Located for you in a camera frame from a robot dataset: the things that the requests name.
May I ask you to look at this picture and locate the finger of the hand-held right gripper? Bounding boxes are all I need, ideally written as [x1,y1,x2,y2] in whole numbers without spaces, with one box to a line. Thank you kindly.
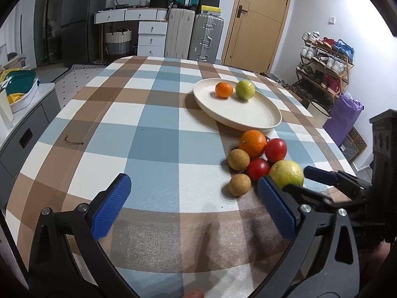
[282,184,369,212]
[303,166,373,197]

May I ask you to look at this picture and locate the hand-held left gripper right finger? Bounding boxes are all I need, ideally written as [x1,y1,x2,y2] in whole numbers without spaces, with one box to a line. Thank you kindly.
[248,175,362,298]

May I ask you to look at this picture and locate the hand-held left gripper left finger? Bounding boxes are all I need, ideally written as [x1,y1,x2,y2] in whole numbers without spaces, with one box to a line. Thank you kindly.
[29,173,143,298]

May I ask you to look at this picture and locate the large yellow-green lemon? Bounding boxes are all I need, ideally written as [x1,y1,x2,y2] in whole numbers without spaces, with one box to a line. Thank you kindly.
[268,160,305,189]

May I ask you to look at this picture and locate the red tomato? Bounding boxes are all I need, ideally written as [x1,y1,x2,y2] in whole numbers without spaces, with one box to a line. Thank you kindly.
[246,158,271,181]
[265,138,288,163]

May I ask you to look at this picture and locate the brown longan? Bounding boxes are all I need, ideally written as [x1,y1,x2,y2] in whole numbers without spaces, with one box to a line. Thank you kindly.
[228,173,252,197]
[227,148,251,171]

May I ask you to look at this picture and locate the large orange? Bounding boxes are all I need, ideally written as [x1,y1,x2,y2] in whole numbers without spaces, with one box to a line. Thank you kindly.
[238,129,268,159]

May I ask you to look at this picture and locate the cream round plate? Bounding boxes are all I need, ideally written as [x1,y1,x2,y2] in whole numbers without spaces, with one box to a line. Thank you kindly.
[193,78,282,132]

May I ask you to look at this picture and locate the dark doormat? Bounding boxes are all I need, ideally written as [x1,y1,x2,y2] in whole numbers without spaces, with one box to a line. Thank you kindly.
[339,127,368,162]

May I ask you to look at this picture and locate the purple bag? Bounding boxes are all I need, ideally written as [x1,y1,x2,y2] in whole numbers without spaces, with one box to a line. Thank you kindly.
[323,92,364,146]

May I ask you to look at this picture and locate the checked tablecloth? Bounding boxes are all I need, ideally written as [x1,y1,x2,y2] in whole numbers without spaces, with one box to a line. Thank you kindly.
[0,55,373,298]

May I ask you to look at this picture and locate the wooden shoe rack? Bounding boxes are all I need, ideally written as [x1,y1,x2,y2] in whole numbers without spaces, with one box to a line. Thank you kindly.
[293,36,355,106]

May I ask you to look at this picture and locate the rows of shoes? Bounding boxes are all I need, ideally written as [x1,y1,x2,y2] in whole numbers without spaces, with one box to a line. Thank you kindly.
[295,31,347,95]

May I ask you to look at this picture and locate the small green lemon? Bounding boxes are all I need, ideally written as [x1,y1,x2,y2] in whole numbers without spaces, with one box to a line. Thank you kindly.
[235,80,256,101]

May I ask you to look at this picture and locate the grey cabinet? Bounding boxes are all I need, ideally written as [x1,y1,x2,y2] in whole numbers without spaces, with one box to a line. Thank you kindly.
[0,82,61,205]

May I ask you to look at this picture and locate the small orange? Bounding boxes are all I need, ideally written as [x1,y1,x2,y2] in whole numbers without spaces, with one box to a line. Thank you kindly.
[215,81,234,99]

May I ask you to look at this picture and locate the dotted rug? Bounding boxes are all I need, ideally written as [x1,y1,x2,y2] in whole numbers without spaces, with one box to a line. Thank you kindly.
[53,64,107,109]

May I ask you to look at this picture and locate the white dish basin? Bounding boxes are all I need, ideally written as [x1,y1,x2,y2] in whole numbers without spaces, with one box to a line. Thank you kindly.
[0,68,41,114]

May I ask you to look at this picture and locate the white carton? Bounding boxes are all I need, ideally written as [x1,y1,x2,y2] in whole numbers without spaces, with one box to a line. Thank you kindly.
[0,90,14,131]

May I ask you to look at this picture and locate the teal bowl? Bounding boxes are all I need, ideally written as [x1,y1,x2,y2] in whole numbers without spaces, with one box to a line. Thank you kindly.
[4,70,37,95]

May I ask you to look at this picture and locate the wooden door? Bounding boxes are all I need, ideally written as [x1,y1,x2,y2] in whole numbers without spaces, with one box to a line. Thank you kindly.
[221,0,295,75]

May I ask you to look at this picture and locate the woven basket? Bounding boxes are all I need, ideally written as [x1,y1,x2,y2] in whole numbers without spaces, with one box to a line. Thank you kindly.
[105,29,133,56]

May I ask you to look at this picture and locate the silver suitcase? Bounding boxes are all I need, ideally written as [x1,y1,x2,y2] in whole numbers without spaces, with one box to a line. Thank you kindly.
[188,13,224,64]

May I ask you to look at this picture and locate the white drawer desk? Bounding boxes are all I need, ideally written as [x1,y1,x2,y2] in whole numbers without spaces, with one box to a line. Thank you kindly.
[94,8,169,59]

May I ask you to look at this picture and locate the beige suitcase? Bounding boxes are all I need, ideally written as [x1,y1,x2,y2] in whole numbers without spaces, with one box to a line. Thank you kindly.
[164,8,196,59]

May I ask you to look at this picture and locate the grey refrigerator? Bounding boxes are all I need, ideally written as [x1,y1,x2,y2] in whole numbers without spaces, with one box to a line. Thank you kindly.
[60,0,111,64]

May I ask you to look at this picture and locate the white wardrobe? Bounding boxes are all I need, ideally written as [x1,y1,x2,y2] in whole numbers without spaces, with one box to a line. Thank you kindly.
[0,4,39,69]

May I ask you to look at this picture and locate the dark glass cabinet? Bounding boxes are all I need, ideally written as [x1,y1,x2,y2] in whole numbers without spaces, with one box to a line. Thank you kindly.
[33,0,64,67]

